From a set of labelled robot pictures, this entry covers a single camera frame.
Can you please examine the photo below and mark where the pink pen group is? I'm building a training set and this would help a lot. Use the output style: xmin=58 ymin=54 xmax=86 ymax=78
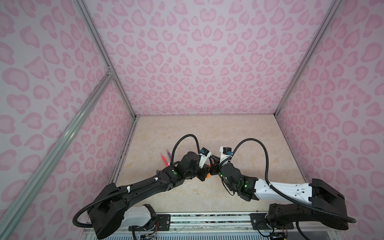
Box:
xmin=161 ymin=154 xmax=169 ymax=167

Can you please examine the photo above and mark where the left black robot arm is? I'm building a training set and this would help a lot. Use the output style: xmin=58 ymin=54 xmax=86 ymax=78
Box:
xmin=87 ymin=152 xmax=210 ymax=240

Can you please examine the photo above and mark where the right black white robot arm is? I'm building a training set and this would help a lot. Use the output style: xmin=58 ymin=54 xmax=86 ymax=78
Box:
xmin=210 ymin=164 xmax=356 ymax=231

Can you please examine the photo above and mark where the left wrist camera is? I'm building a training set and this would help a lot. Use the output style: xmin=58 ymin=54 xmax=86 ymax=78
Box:
xmin=199 ymin=148 xmax=212 ymax=169

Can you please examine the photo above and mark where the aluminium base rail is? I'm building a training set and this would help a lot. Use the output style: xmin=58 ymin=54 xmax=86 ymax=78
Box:
xmin=80 ymin=211 xmax=346 ymax=240

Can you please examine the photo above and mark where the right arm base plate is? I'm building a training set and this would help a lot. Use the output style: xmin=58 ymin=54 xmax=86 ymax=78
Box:
xmin=249 ymin=213 xmax=272 ymax=231

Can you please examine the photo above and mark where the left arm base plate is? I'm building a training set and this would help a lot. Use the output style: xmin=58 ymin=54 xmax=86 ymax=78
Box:
xmin=129 ymin=214 xmax=171 ymax=232

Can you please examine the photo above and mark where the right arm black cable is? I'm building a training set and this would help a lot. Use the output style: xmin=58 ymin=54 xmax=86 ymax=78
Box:
xmin=230 ymin=137 xmax=357 ymax=224

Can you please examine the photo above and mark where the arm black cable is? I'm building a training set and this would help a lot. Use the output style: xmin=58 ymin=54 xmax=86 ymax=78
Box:
xmin=230 ymin=137 xmax=357 ymax=224
xmin=72 ymin=134 xmax=201 ymax=229

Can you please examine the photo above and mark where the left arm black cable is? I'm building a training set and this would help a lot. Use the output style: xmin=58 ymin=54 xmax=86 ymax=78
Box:
xmin=72 ymin=134 xmax=201 ymax=229

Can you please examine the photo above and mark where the diagonal aluminium frame bar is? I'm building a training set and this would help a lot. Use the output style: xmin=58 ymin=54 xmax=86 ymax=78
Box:
xmin=1 ymin=71 xmax=115 ymax=240

